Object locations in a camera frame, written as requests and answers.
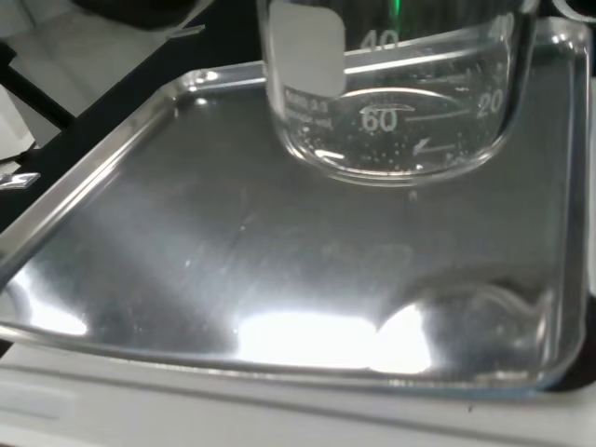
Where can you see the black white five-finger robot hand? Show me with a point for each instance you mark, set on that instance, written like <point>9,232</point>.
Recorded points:
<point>575,7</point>

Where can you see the white electronic balance steel pan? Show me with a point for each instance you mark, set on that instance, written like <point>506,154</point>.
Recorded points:
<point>233,261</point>

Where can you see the black bench cloth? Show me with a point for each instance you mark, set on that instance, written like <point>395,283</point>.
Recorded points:
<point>116,93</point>

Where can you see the clear tape clip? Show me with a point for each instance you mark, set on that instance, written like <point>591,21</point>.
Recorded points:
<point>18,180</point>

